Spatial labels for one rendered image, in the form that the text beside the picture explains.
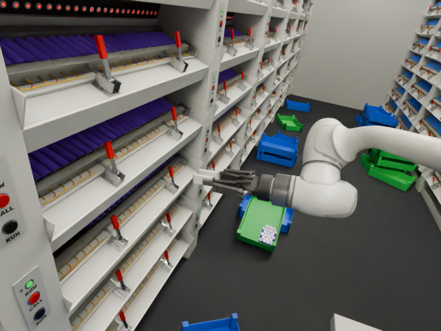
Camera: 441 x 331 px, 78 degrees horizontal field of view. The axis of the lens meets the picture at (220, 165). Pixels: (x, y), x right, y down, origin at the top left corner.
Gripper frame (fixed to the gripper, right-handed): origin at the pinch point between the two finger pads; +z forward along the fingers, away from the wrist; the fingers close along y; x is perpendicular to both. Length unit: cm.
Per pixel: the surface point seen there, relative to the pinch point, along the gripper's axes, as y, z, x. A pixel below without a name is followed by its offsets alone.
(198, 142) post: 16.0, 9.6, 3.9
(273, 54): 156, 11, 22
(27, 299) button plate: -50, 8, 4
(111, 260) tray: -30.9, 11.2, -7.9
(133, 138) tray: -13.9, 12.9, 16.1
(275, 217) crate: 58, -14, -53
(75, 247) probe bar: -34.7, 16.3, -2.2
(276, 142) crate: 153, 3, -48
